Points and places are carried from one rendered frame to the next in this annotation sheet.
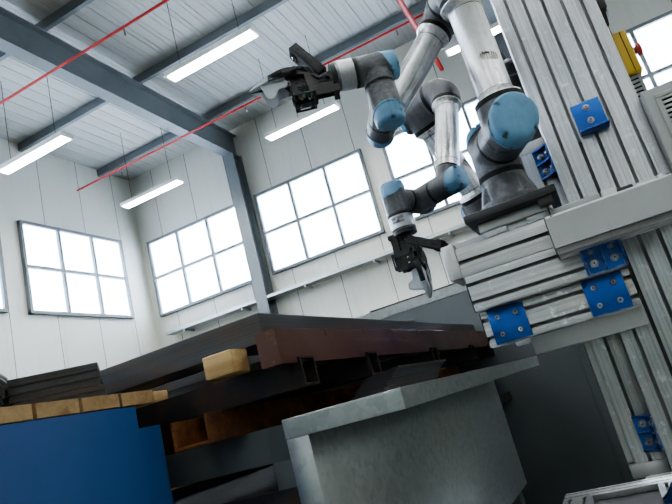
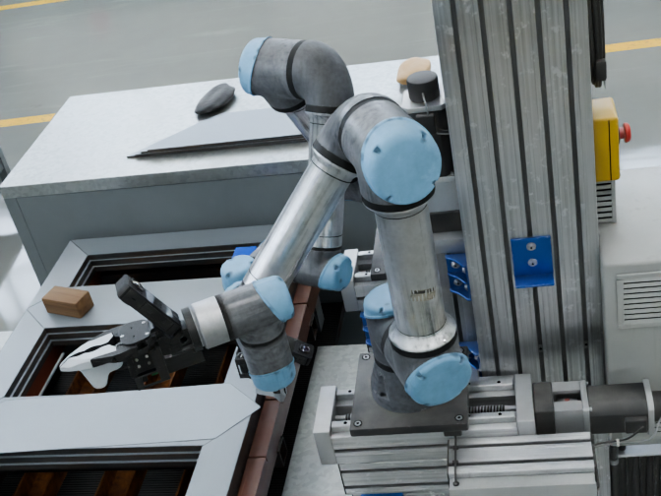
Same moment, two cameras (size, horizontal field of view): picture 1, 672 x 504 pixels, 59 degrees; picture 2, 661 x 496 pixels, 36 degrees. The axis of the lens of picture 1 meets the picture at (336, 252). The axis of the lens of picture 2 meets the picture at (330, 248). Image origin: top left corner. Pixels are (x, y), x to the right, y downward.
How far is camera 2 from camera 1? 170 cm
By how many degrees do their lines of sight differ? 48
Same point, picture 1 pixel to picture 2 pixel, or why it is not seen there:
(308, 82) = (158, 367)
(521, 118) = (449, 387)
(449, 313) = (275, 195)
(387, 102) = (274, 375)
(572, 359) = not seen: hidden behind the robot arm
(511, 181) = not seen: hidden behind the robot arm
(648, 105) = (605, 282)
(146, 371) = not seen: outside the picture
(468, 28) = (401, 255)
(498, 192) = (397, 397)
